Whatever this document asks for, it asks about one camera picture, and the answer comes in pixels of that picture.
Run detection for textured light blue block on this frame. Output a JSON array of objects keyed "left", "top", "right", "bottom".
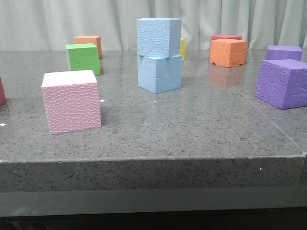
[{"left": 136, "top": 18, "right": 182, "bottom": 58}]

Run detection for far purple foam block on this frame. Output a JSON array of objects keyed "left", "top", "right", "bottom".
[{"left": 266, "top": 45, "right": 303, "bottom": 61}]

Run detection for smooth light blue block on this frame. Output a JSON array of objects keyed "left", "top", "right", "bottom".
[{"left": 138, "top": 55, "right": 182, "bottom": 93}]

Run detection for orange block far left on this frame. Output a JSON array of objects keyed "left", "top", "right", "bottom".
[{"left": 74, "top": 35, "right": 103, "bottom": 59}]

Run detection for orange block right side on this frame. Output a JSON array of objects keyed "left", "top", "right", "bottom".
[{"left": 210, "top": 39, "right": 248, "bottom": 68}]

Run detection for purple foam block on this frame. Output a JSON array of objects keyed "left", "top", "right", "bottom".
[
  {"left": 255, "top": 59, "right": 307, "bottom": 109},
  {"left": 266, "top": 45, "right": 303, "bottom": 61}
]

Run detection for orange block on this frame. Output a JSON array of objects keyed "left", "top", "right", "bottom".
[
  {"left": 210, "top": 39, "right": 248, "bottom": 68},
  {"left": 74, "top": 35, "right": 103, "bottom": 59}
]

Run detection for near purple foam block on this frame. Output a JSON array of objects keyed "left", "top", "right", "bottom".
[{"left": 255, "top": 59, "right": 307, "bottom": 109}]

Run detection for red block far right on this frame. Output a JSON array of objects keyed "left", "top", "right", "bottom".
[{"left": 211, "top": 34, "right": 242, "bottom": 41}]

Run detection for pink foam block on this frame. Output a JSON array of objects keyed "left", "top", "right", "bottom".
[{"left": 41, "top": 70, "right": 101, "bottom": 134}]

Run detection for dark red block left edge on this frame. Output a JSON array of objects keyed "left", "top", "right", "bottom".
[{"left": 0, "top": 79, "right": 7, "bottom": 105}]

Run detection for yellow foam block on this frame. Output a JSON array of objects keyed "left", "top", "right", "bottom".
[{"left": 178, "top": 38, "right": 186, "bottom": 61}]

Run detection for green foam block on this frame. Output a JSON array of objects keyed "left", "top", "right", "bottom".
[{"left": 66, "top": 43, "right": 101, "bottom": 76}]

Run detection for grey curtain backdrop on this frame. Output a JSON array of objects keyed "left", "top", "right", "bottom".
[{"left": 0, "top": 0, "right": 307, "bottom": 51}]

